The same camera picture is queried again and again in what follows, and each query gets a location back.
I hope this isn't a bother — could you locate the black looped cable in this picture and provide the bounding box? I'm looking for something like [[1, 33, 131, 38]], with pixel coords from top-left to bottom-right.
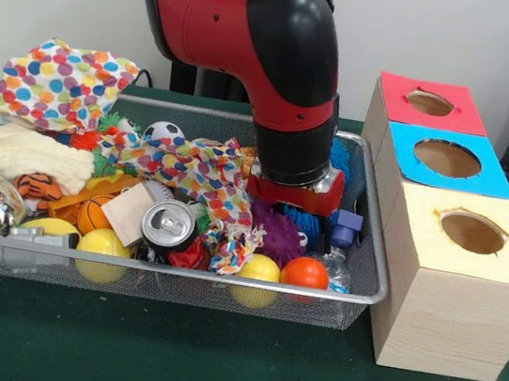
[[133, 68, 158, 90]]

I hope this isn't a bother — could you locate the orange ball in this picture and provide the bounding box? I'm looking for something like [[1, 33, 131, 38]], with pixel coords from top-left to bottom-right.
[[276, 253, 333, 309]]

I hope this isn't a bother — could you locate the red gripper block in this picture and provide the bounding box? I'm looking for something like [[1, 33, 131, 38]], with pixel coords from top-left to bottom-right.
[[239, 157, 348, 258]]

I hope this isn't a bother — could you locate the wide polka dot cloth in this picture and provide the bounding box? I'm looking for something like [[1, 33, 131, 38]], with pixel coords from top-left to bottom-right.
[[0, 30, 145, 144]]

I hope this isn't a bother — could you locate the clear crushed plastic bottle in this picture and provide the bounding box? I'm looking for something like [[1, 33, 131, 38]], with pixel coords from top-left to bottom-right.
[[316, 251, 356, 295]]

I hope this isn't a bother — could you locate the shallow mesh bin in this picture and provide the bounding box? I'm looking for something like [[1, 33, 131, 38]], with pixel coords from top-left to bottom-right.
[[0, 76, 410, 337]]

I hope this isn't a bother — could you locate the silver topped drink can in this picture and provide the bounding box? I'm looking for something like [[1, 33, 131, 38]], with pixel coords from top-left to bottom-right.
[[136, 196, 204, 259]]

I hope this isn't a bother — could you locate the small orange basketball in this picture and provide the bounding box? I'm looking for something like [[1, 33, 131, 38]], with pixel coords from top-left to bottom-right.
[[73, 191, 117, 240]]

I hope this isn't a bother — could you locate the long polka dot cloth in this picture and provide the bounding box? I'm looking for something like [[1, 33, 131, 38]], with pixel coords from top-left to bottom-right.
[[79, 118, 281, 282]]

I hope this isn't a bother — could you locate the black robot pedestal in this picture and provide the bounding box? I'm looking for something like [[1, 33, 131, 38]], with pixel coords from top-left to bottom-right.
[[147, 0, 361, 117]]

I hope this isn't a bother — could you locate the dark green table cloth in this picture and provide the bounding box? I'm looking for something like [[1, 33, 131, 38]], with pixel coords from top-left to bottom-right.
[[0, 66, 509, 381]]

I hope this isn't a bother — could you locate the purple spiky rubber ball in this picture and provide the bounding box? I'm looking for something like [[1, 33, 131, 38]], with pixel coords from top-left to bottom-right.
[[241, 199, 313, 272]]

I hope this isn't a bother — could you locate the small soccer ball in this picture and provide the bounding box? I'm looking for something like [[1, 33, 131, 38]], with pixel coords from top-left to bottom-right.
[[142, 117, 187, 144]]

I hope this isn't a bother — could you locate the wooden box with three holes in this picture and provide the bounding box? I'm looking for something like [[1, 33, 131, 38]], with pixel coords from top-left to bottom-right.
[[329, 69, 509, 381]]

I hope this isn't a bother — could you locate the plain wooden block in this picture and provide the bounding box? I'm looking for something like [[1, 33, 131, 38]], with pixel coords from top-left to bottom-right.
[[95, 177, 162, 251]]

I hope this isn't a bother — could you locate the yellow ball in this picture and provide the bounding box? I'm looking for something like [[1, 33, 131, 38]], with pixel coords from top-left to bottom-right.
[[226, 250, 285, 312], [70, 223, 137, 288]]

